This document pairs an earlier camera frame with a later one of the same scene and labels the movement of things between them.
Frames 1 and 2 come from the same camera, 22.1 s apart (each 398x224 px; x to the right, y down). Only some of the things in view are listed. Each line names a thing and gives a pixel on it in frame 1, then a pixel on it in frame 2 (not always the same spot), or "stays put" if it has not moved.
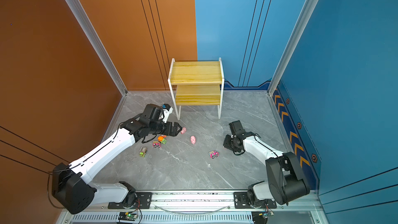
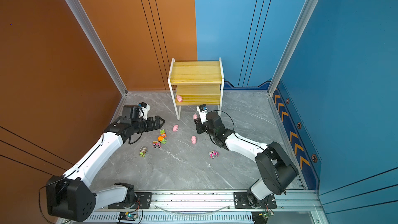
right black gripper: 226,143 -> 199,125
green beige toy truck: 142,151 stays put
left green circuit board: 125,215 stays put
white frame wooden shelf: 197,83 stays put
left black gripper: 169,131 -> 158,126
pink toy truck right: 213,154 stays put
